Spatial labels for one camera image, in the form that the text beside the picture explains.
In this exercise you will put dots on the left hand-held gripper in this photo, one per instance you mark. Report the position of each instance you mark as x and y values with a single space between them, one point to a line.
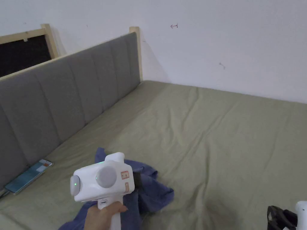
88 182

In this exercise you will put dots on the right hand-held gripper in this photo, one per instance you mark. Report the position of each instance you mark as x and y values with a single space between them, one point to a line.
301 215

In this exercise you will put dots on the dark blue shirt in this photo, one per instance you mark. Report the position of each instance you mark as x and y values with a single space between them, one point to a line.
148 191

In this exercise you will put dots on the person's left hand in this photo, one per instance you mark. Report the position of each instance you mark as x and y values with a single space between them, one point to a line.
100 215

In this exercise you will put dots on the smartphone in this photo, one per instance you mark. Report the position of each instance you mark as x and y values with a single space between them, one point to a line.
28 176

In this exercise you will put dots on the grey padded headboard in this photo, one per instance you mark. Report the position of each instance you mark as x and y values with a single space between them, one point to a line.
60 95

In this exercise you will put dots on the bed with pale green sheet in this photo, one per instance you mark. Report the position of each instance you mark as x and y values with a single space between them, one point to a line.
203 143

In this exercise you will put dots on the wooden framed dark panel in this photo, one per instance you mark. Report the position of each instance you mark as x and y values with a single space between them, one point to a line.
21 55

